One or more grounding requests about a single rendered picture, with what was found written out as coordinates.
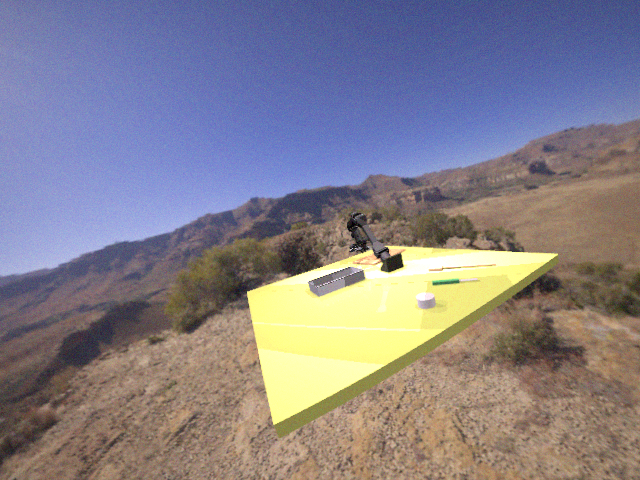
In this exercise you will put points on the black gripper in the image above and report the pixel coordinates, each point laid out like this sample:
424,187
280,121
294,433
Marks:
359,240

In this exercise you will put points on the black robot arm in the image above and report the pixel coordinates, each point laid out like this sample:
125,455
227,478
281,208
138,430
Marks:
359,220

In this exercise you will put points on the light wooden board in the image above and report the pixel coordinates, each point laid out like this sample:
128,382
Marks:
372,260

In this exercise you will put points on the short grey cylinder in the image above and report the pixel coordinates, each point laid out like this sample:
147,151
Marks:
426,300

